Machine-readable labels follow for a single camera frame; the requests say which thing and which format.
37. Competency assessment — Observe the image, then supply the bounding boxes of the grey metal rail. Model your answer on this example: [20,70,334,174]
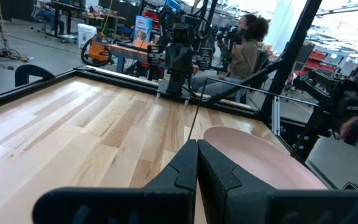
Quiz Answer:
[205,77,319,108]

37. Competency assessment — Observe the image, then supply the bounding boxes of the orange shop vacuum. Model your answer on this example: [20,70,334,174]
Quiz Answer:
[80,33,113,67]

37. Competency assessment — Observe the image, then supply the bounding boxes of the white bin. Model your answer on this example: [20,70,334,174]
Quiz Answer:
[77,23,98,50]

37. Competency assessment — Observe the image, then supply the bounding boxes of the black desk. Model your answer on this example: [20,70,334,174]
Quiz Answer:
[44,1,83,43]

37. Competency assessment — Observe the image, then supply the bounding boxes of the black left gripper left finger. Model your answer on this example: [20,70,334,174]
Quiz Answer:
[32,139,200,224]

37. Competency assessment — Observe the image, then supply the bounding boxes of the blue printed box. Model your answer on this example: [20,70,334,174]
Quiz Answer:
[133,15,154,44]

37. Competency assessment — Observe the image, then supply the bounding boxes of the yellow hanging cord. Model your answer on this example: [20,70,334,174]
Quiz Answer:
[101,0,114,34]

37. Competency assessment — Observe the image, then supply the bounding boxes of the wooden workbench with blue legs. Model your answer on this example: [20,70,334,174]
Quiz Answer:
[109,43,167,75]

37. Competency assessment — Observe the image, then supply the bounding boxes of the person seated behind table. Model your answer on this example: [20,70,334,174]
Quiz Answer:
[191,14,270,97]

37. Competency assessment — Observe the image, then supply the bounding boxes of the thin black cable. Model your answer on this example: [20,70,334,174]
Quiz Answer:
[187,77,209,141]

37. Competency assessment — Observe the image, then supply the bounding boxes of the black table frame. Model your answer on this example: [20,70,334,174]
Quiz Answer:
[0,65,338,190]

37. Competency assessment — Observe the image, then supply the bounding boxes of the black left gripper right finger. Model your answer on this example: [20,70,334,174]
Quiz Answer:
[197,139,358,224]

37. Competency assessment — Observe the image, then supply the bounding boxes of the pink plate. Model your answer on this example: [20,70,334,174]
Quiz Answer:
[201,125,328,190]

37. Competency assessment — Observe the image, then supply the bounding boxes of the silver aluminium bracket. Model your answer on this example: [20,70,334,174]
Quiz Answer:
[271,95,282,136]

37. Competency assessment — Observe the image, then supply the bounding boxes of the black frame post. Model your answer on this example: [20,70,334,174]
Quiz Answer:
[259,0,323,121]

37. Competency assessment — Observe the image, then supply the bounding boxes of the black chair back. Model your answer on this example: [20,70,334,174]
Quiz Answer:
[14,64,55,88]

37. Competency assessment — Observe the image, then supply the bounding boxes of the red shelf unit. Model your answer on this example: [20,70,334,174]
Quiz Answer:
[293,51,338,78]

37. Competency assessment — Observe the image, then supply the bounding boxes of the black equipment stand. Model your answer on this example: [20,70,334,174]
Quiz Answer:
[290,43,358,162]

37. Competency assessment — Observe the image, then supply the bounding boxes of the wooden work table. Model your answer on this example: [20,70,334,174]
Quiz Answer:
[81,12,127,35]

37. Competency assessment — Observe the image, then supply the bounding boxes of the person at distant desk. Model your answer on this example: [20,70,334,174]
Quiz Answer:
[37,0,65,35]

